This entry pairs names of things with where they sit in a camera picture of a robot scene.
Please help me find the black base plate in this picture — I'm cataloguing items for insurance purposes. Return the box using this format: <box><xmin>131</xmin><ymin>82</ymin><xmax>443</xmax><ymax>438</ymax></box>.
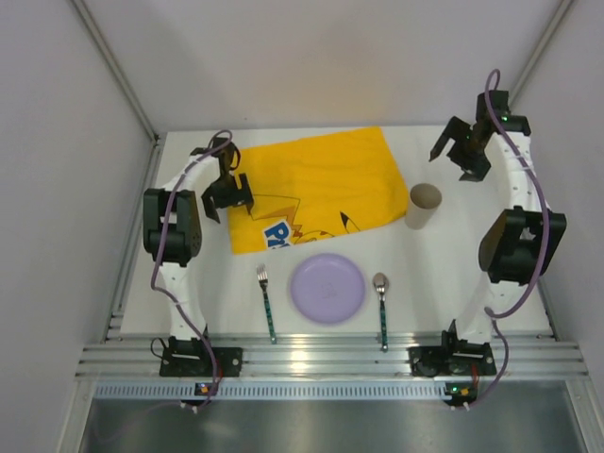
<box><xmin>409</xmin><ymin>344</ymin><xmax>496</xmax><ymax>378</ymax></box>
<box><xmin>159</xmin><ymin>347</ymin><xmax>243</xmax><ymax>378</ymax></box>

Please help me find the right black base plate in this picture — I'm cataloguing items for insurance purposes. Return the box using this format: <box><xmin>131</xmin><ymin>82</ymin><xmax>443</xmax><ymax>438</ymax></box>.
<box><xmin>409</xmin><ymin>344</ymin><xmax>496</xmax><ymax>378</ymax></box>

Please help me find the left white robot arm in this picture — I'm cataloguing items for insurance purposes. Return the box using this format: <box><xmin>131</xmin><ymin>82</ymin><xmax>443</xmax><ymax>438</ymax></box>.
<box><xmin>143</xmin><ymin>130</ymin><xmax>254</xmax><ymax>377</ymax></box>

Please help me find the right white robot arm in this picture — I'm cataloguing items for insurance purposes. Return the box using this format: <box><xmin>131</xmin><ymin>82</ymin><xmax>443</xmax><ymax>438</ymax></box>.
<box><xmin>429</xmin><ymin>89</ymin><xmax>567</xmax><ymax>363</ymax></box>

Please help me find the left aluminium frame post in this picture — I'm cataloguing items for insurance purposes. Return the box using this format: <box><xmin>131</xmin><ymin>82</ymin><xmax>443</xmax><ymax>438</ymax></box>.
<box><xmin>67</xmin><ymin>0</ymin><xmax>159</xmax><ymax>143</ymax></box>

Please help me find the aluminium frame post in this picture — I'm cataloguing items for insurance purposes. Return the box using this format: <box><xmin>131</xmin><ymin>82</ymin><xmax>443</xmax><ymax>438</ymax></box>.
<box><xmin>67</xmin><ymin>0</ymin><xmax>159</xmax><ymax>143</ymax></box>
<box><xmin>508</xmin><ymin>0</ymin><xmax>576</xmax><ymax>108</ymax></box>

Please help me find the right aluminium frame post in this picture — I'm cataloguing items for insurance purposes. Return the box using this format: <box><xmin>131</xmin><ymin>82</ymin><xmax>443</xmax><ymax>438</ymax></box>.
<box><xmin>508</xmin><ymin>0</ymin><xmax>576</xmax><ymax>108</ymax></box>

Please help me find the spoon with green handle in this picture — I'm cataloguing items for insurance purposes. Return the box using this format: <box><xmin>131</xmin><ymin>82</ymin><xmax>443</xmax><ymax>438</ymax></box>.
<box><xmin>372</xmin><ymin>273</ymin><xmax>389</xmax><ymax>352</ymax></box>

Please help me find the aluminium front rail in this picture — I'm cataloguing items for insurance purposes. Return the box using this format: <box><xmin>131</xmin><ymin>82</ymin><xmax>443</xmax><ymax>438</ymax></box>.
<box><xmin>75</xmin><ymin>334</ymin><xmax>588</xmax><ymax>380</ymax></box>

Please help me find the perforated cable duct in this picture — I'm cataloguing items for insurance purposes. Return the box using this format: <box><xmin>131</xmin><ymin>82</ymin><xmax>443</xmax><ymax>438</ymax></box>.
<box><xmin>94</xmin><ymin>380</ymin><xmax>476</xmax><ymax>402</ymax></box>

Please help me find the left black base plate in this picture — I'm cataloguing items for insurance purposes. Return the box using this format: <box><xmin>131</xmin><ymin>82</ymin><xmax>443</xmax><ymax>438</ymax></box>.
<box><xmin>159</xmin><ymin>347</ymin><xmax>243</xmax><ymax>378</ymax></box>

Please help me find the fork with green handle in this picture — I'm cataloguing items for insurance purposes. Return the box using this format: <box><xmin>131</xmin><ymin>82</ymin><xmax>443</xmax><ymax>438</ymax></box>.
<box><xmin>257</xmin><ymin>264</ymin><xmax>277</xmax><ymax>344</ymax></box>

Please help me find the purple plastic plate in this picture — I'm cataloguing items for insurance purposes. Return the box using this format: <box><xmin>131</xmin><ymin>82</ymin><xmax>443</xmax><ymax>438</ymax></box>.
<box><xmin>289</xmin><ymin>253</ymin><xmax>366</xmax><ymax>325</ymax></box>

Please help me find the yellow cloth placemat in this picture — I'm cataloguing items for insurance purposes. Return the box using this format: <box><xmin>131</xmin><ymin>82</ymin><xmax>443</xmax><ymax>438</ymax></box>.
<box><xmin>228</xmin><ymin>126</ymin><xmax>409</xmax><ymax>254</ymax></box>

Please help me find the beige paper cup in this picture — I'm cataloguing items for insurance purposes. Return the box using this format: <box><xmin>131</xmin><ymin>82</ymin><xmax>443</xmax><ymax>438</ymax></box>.
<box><xmin>405</xmin><ymin>183</ymin><xmax>443</xmax><ymax>230</ymax></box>

